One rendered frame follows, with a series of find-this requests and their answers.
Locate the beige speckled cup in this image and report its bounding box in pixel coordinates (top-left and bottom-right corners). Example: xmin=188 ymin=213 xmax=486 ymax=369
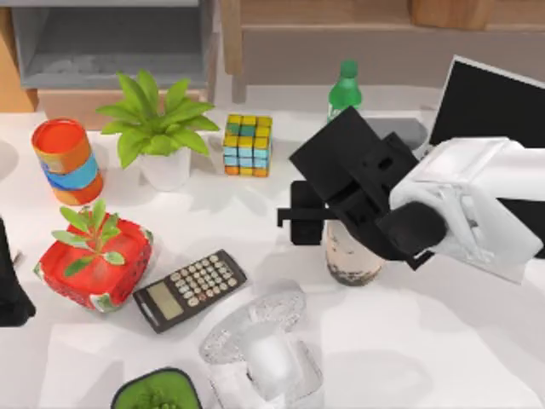
xmin=324 ymin=216 xmax=387 ymax=287

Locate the green bottle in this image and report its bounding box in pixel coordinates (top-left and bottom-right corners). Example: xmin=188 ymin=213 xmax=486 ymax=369
xmin=326 ymin=59 xmax=365 ymax=125

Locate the colourful puzzle cube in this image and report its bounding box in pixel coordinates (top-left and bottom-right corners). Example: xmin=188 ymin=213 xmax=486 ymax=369
xmin=222 ymin=113 xmax=274 ymax=179

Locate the wooden open shelf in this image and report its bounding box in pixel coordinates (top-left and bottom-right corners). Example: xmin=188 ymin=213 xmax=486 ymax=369
xmin=218 ymin=0 xmax=545 ymax=105

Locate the black calculator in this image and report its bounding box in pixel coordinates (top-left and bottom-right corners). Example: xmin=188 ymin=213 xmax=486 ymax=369
xmin=132 ymin=248 xmax=249 ymax=335

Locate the white framed blackboard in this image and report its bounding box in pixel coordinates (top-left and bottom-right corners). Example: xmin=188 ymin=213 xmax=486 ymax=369
xmin=427 ymin=55 xmax=545 ymax=151

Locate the green plant in white pot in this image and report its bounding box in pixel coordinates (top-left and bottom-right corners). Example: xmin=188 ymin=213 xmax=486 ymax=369
xmin=95 ymin=68 xmax=221 ymax=193

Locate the pale wooden box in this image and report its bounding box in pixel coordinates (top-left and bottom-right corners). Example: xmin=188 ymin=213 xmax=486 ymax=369
xmin=410 ymin=0 xmax=489 ymax=32

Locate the small plant in red pot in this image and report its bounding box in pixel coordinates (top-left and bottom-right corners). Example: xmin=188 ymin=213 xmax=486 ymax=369
xmin=33 ymin=199 xmax=155 ymax=314

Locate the green plant in black pot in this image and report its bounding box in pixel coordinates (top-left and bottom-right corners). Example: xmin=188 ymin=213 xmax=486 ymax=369
xmin=111 ymin=366 xmax=204 ymax=409

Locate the orange and blue can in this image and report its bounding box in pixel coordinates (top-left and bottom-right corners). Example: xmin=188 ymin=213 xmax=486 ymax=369
xmin=30 ymin=118 xmax=105 ymax=207

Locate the grey open cabinet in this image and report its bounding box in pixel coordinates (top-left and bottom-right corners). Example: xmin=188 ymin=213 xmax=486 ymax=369
xmin=9 ymin=0 xmax=219 ymax=104

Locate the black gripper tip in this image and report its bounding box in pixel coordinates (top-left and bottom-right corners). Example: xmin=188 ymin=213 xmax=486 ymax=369
xmin=0 ymin=216 xmax=37 ymax=328

